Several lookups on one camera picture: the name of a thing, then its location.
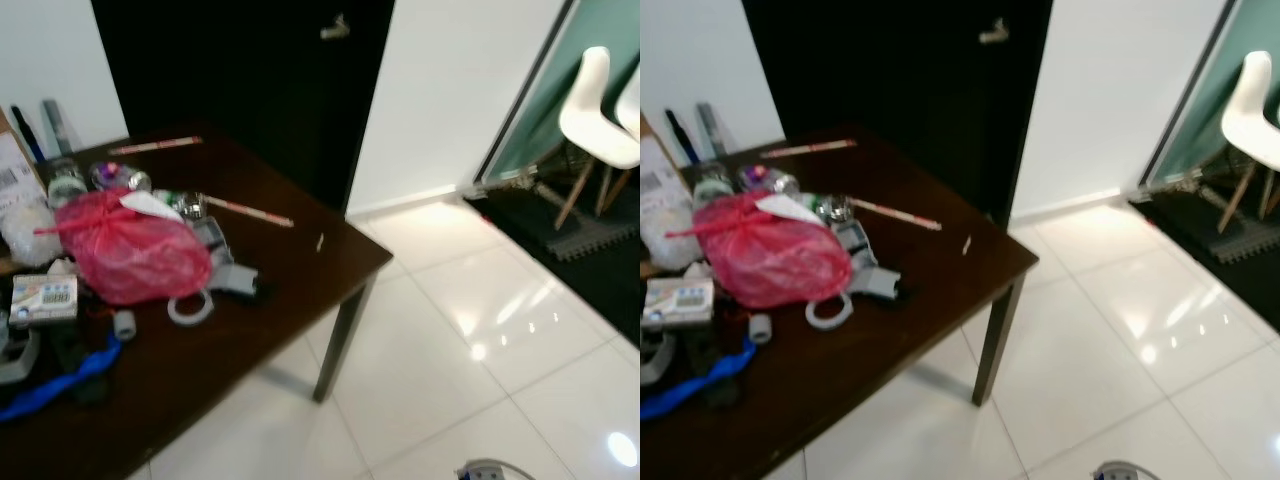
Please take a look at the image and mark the green glass panel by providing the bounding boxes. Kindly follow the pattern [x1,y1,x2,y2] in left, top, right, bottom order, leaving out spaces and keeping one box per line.
[1140,0,1280,193]
[478,0,641,189]

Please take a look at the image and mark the grey tube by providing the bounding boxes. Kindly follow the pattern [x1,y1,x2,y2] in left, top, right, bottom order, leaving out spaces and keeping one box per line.
[40,98,77,157]
[695,102,732,162]

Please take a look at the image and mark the white digital meter box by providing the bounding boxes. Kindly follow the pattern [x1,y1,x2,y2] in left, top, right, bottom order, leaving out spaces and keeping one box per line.
[10,275,79,327]
[645,277,716,330]

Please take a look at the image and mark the labelled cardboard package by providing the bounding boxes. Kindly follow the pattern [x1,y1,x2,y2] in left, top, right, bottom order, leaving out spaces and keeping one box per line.
[0,110,37,193]
[640,115,682,201]

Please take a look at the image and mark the clear bottle purple label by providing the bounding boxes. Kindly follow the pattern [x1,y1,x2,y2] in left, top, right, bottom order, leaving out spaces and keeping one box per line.
[738,165,801,197]
[92,160,152,194]

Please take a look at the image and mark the dark blue pen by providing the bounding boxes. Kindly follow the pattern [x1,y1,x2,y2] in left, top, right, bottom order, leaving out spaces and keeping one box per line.
[665,108,702,167]
[10,105,47,167]

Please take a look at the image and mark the clear bottle green label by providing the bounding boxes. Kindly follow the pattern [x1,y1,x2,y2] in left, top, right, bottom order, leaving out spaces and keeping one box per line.
[805,192,854,227]
[155,188,207,222]

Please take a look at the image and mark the white tape roll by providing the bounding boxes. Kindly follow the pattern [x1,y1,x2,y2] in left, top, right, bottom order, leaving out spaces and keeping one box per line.
[806,292,854,331]
[167,290,216,327]

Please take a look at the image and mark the black ribbed floor mat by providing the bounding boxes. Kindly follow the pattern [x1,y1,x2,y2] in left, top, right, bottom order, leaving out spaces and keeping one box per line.
[1130,185,1280,333]
[465,175,641,336]

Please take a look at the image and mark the grey plastic tool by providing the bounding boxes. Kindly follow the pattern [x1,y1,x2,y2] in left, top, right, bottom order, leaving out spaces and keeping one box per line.
[200,215,261,297]
[840,220,903,300]

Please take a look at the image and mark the black door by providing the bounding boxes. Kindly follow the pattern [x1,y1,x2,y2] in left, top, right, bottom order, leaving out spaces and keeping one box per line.
[742,0,1053,229]
[90,0,397,216]

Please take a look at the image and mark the dark brown table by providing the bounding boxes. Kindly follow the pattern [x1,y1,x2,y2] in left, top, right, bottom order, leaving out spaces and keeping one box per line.
[0,125,394,480]
[640,128,1039,480]

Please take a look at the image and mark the white plastic bag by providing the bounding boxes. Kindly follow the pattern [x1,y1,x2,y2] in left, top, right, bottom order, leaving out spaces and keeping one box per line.
[0,195,64,267]
[640,198,701,271]

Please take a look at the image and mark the red plastic bag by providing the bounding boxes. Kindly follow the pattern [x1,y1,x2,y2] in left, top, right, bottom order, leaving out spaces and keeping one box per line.
[33,188,213,306]
[667,190,853,309]

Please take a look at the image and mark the pink striped stick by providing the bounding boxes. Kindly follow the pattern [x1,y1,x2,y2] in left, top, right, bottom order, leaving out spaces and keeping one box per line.
[872,197,943,232]
[760,140,859,160]
[108,137,203,157]
[205,195,296,229]

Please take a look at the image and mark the grey tape dispenser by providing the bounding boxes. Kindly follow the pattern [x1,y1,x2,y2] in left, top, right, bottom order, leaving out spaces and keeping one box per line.
[640,330,679,387]
[0,325,42,387]

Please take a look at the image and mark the white chair wooden legs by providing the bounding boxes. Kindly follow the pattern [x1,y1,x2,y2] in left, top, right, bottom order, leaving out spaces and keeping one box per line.
[553,46,641,231]
[614,65,641,141]
[1222,50,1280,237]

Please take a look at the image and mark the clear plastic bottle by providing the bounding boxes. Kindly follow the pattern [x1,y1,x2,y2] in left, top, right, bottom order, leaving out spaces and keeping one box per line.
[47,158,91,207]
[692,165,737,207]

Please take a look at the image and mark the white paper slip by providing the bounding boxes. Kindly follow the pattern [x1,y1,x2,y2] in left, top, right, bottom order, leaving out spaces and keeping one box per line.
[755,193,829,227]
[120,192,186,224]

